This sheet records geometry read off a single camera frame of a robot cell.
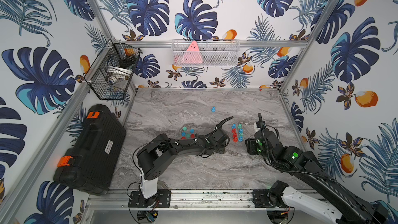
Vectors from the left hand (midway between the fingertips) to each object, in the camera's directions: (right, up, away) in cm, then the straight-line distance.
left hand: (222, 144), depth 89 cm
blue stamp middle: (+12, +7, +7) cm, 16 cm away
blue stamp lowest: (-4, +19, +19) cm, 27 cm away
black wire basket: (-61, +38, -5) cm, 72 cm away
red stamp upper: (+9, +6, +9) cm, 14 cm away
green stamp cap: (-22, +7, +12) cm, 26 cm away
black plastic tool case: (-59, -3, -25) cm, 64 cm away
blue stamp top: (+9, +9, +9) cm, 16 cm away
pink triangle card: (-17, +51, +2) cm, 54 cm away
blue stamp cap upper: (-18, +6, +10) cm, 21 cm away
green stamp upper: (+13, +9, +10) cm, 19 cm away
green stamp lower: (+12, +5, +5) cm, 14 cm away
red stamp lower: (+9, +2, +4) cm, 10 cm away
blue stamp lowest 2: (+12, +2, +4) cm, 12 cm away
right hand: (+12, +5, -13) cm, 18 cm away
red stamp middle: (+9, +4, +7) cm, 12 cm away
